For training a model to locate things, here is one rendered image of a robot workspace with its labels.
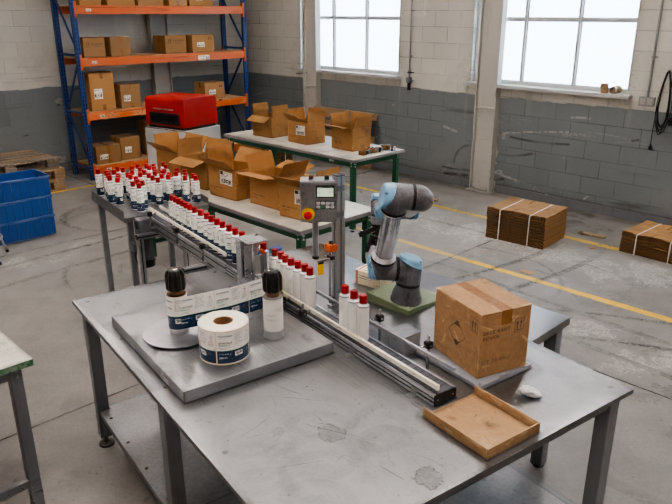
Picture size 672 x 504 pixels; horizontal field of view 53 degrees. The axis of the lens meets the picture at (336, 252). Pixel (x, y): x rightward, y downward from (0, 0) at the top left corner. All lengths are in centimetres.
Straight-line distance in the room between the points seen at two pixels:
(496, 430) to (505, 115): 657
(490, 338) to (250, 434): 96
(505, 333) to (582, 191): 574
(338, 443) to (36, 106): 859
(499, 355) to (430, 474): 68
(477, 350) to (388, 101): 741
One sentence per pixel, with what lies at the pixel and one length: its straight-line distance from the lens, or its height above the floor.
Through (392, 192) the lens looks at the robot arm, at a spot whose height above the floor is 146.
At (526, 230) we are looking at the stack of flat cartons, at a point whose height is 16.
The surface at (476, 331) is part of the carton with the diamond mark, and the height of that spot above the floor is 104.
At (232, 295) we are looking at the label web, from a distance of 294.
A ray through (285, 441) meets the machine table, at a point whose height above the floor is 83.
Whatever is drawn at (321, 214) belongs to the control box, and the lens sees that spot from 301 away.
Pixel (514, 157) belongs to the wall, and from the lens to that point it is 866.
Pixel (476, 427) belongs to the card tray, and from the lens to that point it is 243.
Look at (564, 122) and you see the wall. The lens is 830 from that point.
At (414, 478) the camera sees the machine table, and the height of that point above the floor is 83.
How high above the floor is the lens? 218
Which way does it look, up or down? 20 degrees down
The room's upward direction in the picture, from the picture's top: straight up
